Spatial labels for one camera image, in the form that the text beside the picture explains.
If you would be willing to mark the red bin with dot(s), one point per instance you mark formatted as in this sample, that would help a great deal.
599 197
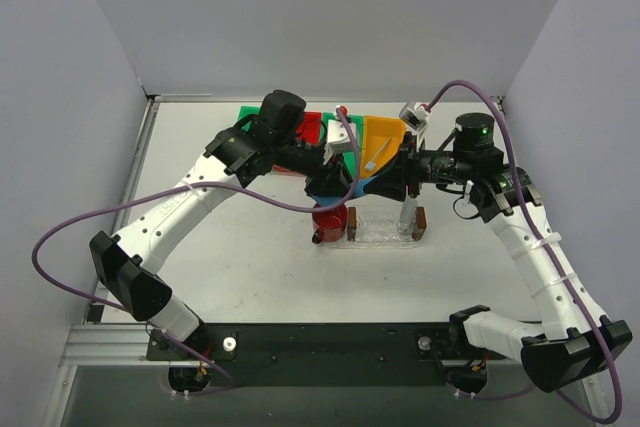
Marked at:
310 127

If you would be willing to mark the right green bin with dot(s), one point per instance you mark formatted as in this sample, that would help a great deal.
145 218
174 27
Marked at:
349 158

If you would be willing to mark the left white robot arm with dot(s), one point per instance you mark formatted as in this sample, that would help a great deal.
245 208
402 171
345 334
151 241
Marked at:
128 261

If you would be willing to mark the red mug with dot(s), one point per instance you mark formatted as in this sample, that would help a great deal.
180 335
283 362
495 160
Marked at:
329 226

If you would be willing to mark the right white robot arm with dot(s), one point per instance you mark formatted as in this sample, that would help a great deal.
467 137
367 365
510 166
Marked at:
567 344

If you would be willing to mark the yellow bin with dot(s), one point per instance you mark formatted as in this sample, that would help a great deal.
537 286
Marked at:
376 130

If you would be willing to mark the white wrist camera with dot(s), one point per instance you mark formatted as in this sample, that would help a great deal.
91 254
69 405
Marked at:
340 138
417 116

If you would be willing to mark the white toothbrush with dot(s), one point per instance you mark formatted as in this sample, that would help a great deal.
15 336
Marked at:
370 166

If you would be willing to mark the left green bin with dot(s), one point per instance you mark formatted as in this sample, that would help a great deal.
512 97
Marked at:
245 115

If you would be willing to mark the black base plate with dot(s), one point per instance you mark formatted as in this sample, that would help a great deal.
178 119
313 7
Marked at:
347 355

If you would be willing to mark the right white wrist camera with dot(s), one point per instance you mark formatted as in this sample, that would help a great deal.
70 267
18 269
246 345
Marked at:
417 116

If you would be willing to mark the green bin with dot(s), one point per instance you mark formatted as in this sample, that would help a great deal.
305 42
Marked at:
349 158
245 115

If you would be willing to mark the aluminium frame rail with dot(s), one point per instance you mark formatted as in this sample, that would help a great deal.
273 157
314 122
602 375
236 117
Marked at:
105 345

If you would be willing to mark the blue toothbrush case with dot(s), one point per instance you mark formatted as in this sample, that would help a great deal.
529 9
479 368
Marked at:
352 193

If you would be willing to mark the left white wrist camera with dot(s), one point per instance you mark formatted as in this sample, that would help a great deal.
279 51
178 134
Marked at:
340 138

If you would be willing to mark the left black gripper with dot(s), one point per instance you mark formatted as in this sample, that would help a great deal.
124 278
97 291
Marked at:
326 173

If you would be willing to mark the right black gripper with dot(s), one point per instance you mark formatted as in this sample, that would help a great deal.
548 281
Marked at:
411 170

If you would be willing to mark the clear holder with wooden ends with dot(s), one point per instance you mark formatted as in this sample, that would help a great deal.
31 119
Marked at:
418 231

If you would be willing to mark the clear textured oval tray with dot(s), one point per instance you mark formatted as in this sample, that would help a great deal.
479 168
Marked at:
376 229

